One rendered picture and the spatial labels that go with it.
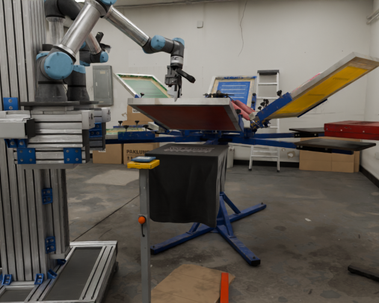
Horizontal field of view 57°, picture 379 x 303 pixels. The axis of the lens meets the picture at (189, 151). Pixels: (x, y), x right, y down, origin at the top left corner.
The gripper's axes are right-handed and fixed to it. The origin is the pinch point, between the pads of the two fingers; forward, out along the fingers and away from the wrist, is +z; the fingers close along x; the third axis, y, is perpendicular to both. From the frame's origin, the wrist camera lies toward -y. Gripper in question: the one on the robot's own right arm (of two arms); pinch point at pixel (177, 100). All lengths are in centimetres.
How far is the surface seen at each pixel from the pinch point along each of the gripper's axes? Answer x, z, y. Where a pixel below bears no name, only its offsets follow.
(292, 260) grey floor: -115, 99, -70
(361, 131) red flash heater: -55, 5, -107
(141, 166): 18.9, 38.8, 10.7
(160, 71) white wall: -437, -175, 170
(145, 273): -1, 95, 11
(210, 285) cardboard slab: -61, 112, -15
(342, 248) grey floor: -146, 90, -113
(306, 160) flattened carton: -466, -16, -108
